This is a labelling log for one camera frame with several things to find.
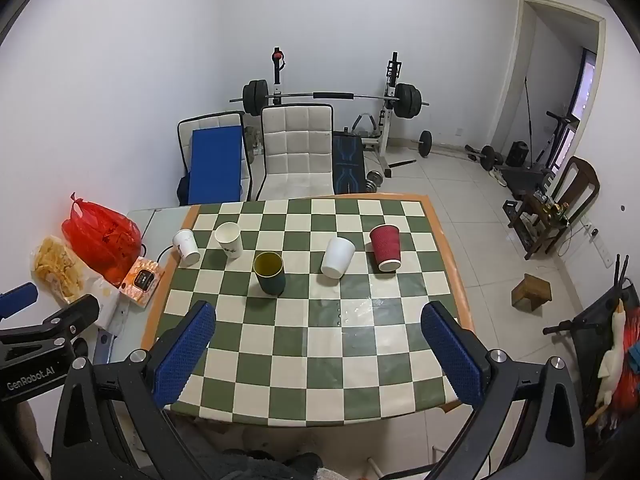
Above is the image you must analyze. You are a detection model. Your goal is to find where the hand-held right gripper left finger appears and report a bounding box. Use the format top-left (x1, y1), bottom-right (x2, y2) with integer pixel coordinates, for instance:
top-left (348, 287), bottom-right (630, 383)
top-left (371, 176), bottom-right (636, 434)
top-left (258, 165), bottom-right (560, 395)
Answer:
top-left (52, 301), bottom-right (217, 480)

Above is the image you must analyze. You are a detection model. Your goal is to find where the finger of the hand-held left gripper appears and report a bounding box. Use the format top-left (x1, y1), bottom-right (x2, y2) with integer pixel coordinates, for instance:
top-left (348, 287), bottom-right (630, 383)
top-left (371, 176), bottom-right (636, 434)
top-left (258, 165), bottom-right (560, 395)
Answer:
top-left (0, 282), bottom-right (39, 319)
top-left (0, 294), bottom-right (101, 348)

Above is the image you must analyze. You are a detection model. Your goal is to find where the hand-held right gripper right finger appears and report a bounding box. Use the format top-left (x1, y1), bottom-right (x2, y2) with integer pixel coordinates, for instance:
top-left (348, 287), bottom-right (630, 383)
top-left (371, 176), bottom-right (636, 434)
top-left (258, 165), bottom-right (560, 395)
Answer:
top-left (420, 301), bottom-right (586, 480)

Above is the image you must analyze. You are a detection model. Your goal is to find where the white paper cup with print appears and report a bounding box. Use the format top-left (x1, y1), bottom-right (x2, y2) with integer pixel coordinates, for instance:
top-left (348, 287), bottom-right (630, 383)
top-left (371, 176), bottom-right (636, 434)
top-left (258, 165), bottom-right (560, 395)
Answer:
top-left (172, 229), bottom-right (202, 268)

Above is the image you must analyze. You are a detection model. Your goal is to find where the green cup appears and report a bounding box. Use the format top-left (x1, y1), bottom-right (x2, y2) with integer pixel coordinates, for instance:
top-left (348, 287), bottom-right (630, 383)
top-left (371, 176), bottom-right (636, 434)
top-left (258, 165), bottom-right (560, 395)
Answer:
top-left (253, 252), bottom-right (287, 296)

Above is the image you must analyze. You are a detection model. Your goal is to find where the red ribbed paper cup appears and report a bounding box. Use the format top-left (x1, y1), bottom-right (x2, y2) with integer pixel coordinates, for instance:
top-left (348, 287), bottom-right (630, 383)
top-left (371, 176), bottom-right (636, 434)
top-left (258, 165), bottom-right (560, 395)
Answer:
top-left (369, 224), bottom-right (402, 273)

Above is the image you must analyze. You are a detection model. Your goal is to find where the plain white cup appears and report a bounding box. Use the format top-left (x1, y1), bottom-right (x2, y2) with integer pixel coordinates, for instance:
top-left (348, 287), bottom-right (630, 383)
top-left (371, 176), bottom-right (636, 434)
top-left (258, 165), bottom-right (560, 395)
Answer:
top-left (320, 236), bottom-right (356, 279)

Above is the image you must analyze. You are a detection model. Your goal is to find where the clear bag of yellow snacks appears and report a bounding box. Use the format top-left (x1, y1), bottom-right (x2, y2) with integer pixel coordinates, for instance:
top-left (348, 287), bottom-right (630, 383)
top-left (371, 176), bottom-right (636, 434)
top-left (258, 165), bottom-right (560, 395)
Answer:
top-left (31, 236), bottom-right (93, 306)

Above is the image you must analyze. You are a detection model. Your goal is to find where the orange box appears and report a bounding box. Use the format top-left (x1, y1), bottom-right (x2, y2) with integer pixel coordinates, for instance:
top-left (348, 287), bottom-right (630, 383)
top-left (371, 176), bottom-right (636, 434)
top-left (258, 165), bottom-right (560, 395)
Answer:
top-left (120, 256), bottom-right (166, 309)

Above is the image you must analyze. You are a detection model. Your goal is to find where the red plastic bag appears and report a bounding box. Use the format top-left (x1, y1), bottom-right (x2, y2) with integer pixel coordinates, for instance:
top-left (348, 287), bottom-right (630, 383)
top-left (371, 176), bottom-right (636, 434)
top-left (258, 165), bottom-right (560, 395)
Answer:
top-left (61, 192), bottom-right (142, 286)

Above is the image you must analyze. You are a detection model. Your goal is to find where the small wooden stool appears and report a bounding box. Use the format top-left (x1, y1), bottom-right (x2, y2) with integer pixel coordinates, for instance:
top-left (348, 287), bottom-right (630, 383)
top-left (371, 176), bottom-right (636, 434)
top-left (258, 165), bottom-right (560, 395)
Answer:
top-left (511, 274), bottom-right (553, 313)

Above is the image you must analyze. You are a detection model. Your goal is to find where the green white checkered tablecloth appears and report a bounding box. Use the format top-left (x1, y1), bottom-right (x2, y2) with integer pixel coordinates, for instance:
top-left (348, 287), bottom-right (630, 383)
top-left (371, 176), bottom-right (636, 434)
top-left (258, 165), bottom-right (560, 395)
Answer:
top-left (141, 192), bottom-right (475, 428)

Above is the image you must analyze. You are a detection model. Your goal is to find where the person's dark fuzzy clothing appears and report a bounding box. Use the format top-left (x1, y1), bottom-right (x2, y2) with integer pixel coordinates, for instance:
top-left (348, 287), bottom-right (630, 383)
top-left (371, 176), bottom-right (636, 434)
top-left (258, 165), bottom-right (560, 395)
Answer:
top-left (217, 451), bottom-right (328, 480)

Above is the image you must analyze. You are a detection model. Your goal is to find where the white goose plush toy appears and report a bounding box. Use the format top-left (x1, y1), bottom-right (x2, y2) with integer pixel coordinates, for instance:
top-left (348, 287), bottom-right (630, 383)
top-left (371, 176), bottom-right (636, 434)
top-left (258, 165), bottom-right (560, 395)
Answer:
top-left (596, 300), bottom-right (629, 407)

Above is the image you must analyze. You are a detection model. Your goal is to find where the red orange cloth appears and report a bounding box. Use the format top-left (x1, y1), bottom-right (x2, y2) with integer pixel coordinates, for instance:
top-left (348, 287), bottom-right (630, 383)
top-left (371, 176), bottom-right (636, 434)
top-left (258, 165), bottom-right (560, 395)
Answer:
top-left (614, 307), bottom-right (640, 403)

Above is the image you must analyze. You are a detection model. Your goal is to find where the blue cushion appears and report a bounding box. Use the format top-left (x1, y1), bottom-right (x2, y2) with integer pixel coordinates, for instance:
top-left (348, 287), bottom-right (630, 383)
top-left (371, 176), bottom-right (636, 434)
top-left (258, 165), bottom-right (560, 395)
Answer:
top-left (187, 126), bottom-right (244, 206)

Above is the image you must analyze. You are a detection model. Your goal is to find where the black dumbbell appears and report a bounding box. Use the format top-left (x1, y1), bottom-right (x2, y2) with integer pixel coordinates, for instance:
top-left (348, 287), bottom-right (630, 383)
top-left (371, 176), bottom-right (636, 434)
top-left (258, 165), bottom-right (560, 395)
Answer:
top-left (465, 144), bottom-right (505, 172)

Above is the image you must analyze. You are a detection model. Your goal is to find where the dark wooden chair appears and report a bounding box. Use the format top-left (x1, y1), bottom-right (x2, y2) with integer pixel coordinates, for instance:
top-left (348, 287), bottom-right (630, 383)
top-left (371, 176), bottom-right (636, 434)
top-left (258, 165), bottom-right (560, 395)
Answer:
top-left (509, 156), bottom-right (601, 261)

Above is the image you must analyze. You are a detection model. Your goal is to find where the black speaker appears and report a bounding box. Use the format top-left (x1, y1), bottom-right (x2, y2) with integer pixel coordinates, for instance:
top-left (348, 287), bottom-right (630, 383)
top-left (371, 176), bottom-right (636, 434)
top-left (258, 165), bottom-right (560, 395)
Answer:
top-left (505, 141), bottom-right (530, 168)

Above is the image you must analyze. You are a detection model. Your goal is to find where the short bar with black plate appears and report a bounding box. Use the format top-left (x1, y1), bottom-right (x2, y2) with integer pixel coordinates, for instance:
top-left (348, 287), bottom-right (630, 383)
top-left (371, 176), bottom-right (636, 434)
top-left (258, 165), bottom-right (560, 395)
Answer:
top-left (390, 130), bottom-right (468, 168)

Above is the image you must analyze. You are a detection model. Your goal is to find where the black weight bench pad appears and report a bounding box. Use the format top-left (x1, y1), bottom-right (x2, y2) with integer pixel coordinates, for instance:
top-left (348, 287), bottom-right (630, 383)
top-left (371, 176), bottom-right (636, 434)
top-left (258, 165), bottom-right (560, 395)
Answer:
top-left (331, 131), bottom-right (368, 196)

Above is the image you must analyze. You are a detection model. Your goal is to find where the white padded chair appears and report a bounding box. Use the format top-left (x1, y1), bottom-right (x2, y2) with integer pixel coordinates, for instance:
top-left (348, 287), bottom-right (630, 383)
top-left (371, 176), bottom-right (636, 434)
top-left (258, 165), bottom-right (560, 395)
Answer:
top-left (254, 104), bottom-right (335, 202)
top-left (176, 111), bottom-right (254, 206)

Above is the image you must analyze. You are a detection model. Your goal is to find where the barbell on rack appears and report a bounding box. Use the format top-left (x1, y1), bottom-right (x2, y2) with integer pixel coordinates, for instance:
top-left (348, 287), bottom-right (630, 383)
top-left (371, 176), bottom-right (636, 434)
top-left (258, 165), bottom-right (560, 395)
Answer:
top-left (270, 47), bottom-right (407, 179)

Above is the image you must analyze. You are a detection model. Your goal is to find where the black exercise machine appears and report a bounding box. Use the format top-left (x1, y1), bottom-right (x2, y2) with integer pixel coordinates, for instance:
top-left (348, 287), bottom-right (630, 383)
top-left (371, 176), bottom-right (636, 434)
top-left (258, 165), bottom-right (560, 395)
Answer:
top-left (500, 111), bottom-right (582, 201)

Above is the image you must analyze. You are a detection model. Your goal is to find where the barbell with black plates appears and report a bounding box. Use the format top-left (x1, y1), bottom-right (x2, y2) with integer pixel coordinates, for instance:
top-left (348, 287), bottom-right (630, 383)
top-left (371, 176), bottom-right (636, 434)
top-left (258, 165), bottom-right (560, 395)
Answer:
top-left (230, 80), bottom-right (430, 121)

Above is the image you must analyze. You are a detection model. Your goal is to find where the black cable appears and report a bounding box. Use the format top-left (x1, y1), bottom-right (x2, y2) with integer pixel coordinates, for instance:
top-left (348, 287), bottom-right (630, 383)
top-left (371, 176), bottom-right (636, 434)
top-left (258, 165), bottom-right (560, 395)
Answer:
top-left (139, 242), bottom-right (176, 264)

